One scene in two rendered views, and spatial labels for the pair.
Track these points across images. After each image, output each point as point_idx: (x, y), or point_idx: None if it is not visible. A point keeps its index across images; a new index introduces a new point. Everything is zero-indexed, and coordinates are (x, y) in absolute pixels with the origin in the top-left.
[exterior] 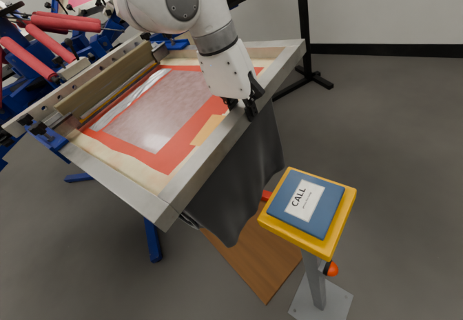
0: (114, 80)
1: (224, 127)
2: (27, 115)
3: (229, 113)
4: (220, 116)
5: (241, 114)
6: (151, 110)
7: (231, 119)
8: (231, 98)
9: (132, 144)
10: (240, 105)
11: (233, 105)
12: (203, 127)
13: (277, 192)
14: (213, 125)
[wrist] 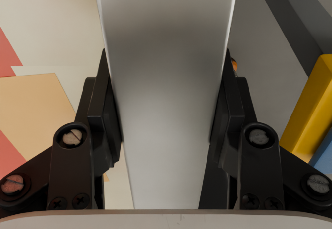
0: None
1: (169, 201)
2: None
3: (130, 162)
4: (20, 82)
5: (202, 158)
6: None
7: (169, 179)
8: (101, 162)
9: None
10: (153, 122)
11: (118, 137)
12: (17, 140)
13: (325, 150)
14: (49, 126)
